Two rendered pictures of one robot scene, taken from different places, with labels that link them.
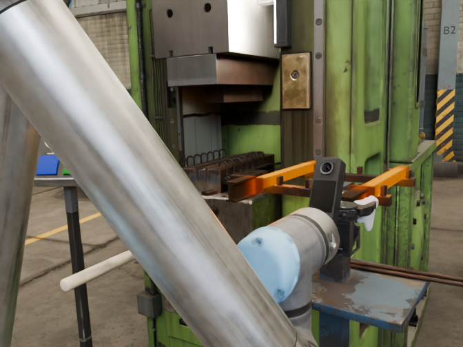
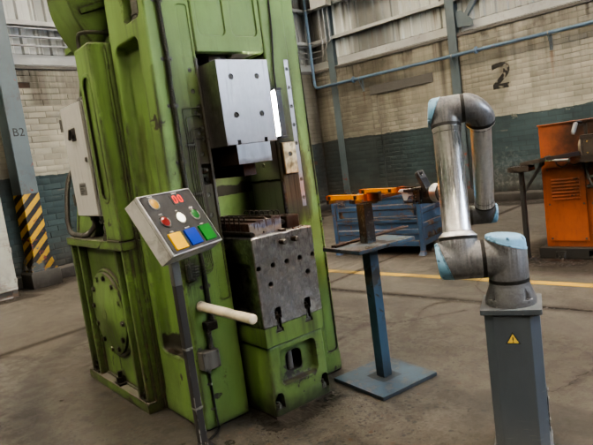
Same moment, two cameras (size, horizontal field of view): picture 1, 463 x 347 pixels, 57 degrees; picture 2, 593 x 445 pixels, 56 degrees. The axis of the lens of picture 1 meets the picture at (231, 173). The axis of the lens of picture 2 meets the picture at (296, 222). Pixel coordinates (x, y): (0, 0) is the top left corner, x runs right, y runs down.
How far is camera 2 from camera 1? 2.66 m
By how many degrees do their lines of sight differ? 69
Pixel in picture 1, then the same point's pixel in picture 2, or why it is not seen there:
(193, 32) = (254, 127)
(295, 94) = (292, 164)
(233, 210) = (303, 233)
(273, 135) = (223, 204)
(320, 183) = (423, 178)
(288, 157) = (289, 203)
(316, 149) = (302, 195)
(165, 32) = (234, 127)
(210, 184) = (274, 226)
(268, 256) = not seen: hidden behind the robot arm
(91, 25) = not seen: outside the picture
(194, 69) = (257, 151)
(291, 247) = not seen: hidden behind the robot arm
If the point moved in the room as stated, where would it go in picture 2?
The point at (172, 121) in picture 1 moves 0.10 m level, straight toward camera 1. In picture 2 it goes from (208, 195) to (228, 192)
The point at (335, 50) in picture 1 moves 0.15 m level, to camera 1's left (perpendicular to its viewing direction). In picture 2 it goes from (302, 139) to (293, 140)
